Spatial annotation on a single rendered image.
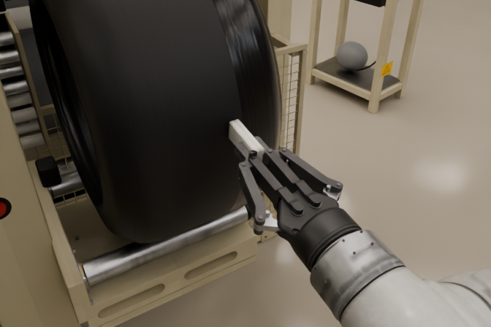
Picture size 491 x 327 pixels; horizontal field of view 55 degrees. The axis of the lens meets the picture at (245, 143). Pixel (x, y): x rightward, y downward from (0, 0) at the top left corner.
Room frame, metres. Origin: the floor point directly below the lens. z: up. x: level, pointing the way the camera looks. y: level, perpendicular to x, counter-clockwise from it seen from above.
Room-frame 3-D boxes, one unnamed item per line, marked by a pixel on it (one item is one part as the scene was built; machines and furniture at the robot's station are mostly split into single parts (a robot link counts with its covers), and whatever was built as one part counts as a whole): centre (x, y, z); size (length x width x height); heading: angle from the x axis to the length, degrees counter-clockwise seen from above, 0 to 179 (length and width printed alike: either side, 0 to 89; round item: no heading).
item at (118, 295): (0.64, 0.15, 0.83); 0.36 x 0.09 x 0.06; 121
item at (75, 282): (0.67, 0.38, 0.90); 0.40 x 0.03 x 0.10; 31
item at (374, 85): (2.97, -0.76, 0.40); 0.60 x 0.35 x 0.80; 41
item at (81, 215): (0.76, 0.22, 0.80); 0.37 x 0.36 x 0.02; 31
